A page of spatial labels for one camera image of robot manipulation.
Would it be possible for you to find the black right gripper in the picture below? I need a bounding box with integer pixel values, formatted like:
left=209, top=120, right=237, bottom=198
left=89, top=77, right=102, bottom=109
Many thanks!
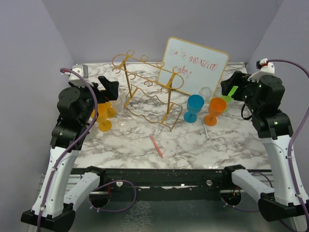
left=222, top=70, right=261, bottom=113

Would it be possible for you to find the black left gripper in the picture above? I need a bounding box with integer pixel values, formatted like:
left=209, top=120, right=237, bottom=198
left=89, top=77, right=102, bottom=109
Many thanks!
left=70, top=75, right=119, bottom=124

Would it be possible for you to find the yellow plastic wine glass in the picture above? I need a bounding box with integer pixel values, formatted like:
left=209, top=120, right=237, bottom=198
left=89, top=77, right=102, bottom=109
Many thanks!
left=98, top=94, right=116, bottom=118
left=97, top=104, right=112, bottom=132

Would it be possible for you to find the blue plastic wine glass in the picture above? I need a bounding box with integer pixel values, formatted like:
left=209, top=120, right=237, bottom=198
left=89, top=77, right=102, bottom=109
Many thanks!
left=183, top=95, right=205, bottom=123

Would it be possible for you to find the green plastic wine glass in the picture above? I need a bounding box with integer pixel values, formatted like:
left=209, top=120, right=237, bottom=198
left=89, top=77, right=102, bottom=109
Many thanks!
left=220, top=95, right=233, bottom=112

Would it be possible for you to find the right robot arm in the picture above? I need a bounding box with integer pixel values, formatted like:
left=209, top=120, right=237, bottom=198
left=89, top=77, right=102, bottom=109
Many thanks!
left=221, top=71, right=309, bottom=221

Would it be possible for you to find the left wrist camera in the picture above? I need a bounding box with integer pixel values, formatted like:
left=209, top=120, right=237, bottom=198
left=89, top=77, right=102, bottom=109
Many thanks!
left=69, top=64, right=89, bottom=87

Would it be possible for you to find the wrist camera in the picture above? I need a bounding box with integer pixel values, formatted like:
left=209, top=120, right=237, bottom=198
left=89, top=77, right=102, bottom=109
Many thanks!
left=248, top=58, right=275, bottom=82
left=69, top=64, right=89, bottom=87

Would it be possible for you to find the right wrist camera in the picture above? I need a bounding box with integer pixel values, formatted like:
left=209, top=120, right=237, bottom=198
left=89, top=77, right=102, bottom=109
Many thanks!
left=248, top=58, right=275, bottom=82

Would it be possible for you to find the orange plastic wine glass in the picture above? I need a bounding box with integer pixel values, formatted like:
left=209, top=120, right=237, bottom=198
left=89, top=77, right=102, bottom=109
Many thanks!
left=204, top=97, right=227, bottom=126

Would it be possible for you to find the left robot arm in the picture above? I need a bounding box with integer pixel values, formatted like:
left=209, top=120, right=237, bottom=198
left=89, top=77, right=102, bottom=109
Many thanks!
left=21, top=76, right=119, bottom=232

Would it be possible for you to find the red marker pen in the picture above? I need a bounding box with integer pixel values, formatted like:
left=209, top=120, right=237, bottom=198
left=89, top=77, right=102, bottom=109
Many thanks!
left=150, top=135, right=163, bottom=158

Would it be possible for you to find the black metal base frame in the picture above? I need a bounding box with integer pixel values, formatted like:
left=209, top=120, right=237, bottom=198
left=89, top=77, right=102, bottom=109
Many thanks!
left=70, top=166, right=273, bottom=202

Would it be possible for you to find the gold wire wine glass rack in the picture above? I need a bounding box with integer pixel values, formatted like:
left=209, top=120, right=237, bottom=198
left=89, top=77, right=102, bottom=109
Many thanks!
left=112, top=49, right=184, bottom=131

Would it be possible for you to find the white green marker pen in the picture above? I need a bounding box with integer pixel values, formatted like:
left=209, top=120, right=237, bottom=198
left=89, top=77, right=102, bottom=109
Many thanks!
left=201, top=119, right=209, bottom=140

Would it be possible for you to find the clear tall wine glass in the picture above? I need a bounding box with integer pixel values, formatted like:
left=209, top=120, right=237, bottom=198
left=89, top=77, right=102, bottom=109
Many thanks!
left=112, top=88, right=129, bottom=126

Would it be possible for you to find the yellow framed whiteboard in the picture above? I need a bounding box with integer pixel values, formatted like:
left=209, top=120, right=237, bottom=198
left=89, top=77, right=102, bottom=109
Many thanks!
left=158, top=37, right=229, bottom=95

